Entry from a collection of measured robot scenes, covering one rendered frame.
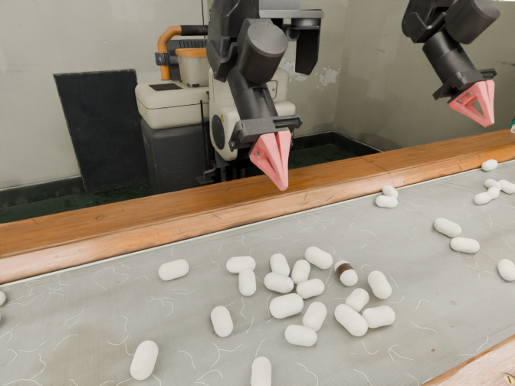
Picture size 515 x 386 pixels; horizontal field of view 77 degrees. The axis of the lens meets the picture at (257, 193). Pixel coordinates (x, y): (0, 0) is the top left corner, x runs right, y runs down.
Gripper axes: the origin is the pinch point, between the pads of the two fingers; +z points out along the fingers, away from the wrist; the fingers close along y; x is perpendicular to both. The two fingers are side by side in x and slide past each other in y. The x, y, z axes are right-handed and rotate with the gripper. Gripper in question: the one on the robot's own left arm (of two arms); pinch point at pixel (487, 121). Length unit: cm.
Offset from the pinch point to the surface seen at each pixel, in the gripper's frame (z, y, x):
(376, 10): -141, 121, 95
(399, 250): 16.3, -30.0, 0.9
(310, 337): 21, -50, -6
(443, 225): 15.0, -21.6, 0.0
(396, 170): 2.0, -14.5, 10.3
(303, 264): 14.1, -45.0, -0.2
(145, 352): 17, -64, -3
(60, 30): -150, -80, 113
